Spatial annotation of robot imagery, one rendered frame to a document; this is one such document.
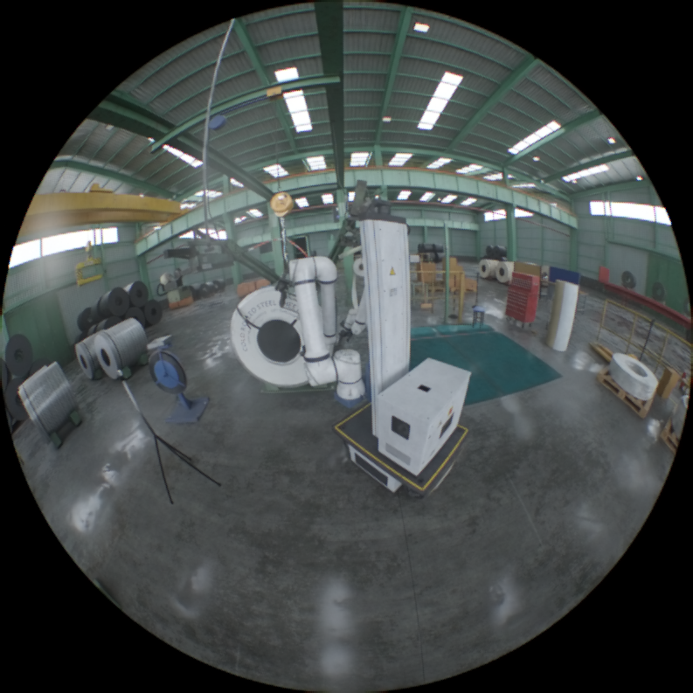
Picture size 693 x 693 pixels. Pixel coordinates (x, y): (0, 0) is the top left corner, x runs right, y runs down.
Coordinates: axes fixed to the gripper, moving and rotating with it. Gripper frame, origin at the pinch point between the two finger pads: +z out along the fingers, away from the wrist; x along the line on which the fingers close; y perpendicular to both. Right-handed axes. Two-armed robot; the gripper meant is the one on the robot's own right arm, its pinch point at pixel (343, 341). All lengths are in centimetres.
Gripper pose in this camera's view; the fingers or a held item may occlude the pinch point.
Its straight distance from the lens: 201.2
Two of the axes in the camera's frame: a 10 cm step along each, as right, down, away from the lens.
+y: 7.1, 5.6, -4.3
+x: 6.4, -2.7, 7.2
